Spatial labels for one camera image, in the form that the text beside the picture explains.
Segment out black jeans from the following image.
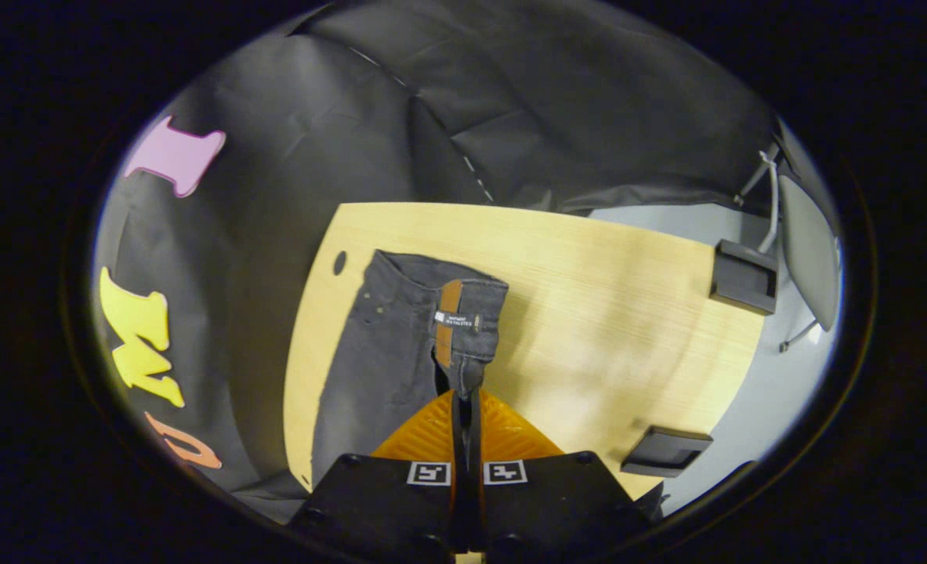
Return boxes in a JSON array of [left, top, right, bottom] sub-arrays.
[[310, 249, 509, 494]]

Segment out black backdrop cloth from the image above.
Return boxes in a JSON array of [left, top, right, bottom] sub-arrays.
[[91, 0, 840, 522]]

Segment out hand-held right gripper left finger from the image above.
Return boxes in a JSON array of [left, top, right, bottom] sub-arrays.
[[287, 389, 460, 564]]

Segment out black block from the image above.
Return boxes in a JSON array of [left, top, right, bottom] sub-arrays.
[[620, 425, 715, 479], [708, 240, 779, 316]]

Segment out grey chair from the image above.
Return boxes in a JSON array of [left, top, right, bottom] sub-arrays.
[[733, 145, 842, 353]]

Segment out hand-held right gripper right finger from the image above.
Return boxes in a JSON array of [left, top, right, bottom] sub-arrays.
[[471, 389, 654, 563]]

